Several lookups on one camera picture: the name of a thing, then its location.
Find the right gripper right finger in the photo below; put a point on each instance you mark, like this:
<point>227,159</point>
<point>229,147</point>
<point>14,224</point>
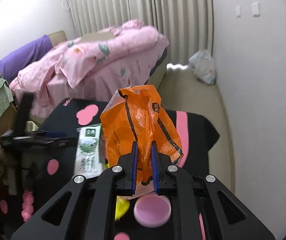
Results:
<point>203,208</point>

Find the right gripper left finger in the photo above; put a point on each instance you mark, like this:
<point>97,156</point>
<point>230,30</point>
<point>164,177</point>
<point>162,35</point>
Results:
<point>84,208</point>

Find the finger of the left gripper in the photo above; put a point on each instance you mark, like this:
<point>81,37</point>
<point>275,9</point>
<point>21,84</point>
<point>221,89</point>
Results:
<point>50,134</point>
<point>44,141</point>

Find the pink caterpillar toy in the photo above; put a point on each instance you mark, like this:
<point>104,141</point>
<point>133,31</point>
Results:
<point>27,206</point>

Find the orange plastic bag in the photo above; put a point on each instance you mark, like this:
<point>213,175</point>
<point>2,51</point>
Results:
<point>135,114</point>

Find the black tablecloth pink shapes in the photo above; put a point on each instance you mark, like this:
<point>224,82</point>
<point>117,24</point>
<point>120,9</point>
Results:
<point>47,169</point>

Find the yellow crumpled wrapper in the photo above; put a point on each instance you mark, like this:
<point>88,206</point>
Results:
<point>122,206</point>

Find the pink round lid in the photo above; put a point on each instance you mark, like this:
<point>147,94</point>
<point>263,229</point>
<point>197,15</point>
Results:
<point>152,210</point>

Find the green white snack packet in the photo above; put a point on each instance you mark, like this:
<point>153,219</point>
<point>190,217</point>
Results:
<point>89,159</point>

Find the purple pillow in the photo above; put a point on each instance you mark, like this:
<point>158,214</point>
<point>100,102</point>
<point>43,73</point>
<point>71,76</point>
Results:
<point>11,64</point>

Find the pink floral bed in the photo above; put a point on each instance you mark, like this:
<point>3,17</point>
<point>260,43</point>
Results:
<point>51,87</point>

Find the beige headboard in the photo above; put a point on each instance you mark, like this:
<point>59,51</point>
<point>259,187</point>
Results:
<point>57,37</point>

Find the clear plastic bag on floor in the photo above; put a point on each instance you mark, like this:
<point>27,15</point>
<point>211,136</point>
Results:
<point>203,67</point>

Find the striped grey curtain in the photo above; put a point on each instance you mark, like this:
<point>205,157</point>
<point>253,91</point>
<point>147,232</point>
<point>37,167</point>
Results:
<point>188,24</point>

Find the left wall switch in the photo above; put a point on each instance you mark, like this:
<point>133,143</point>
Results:
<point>238,11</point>

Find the right wall socket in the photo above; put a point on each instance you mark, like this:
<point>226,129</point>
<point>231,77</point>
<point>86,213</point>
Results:
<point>256,9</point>

